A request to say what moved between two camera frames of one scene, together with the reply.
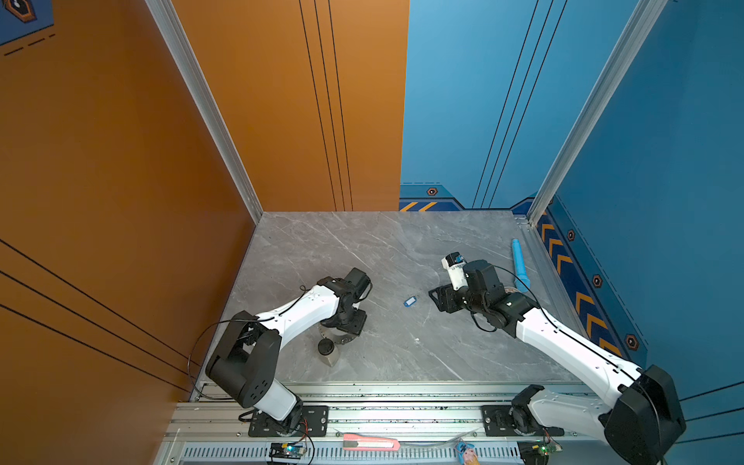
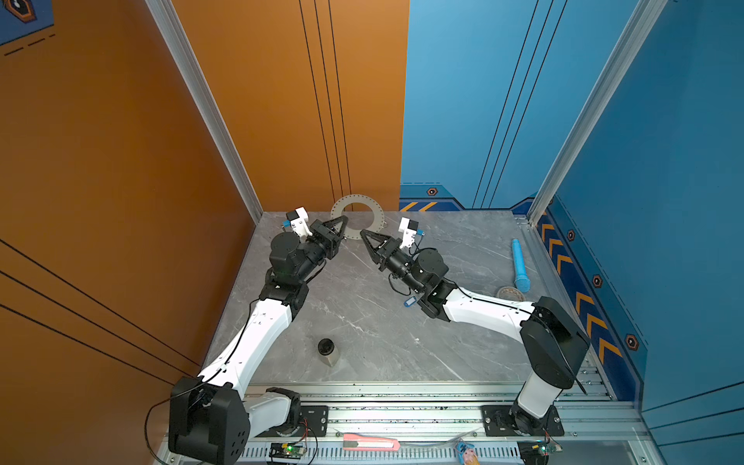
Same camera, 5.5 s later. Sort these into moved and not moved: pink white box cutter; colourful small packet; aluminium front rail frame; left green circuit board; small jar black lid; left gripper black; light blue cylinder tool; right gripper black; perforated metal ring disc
Moved: left gripper black; right gripper black; perforated metal ring disc
Not moved: light blue cylinder tool; pink white box cutter; small jar black lid; aluminium front rail frame; left green circuit board; colourful small packet
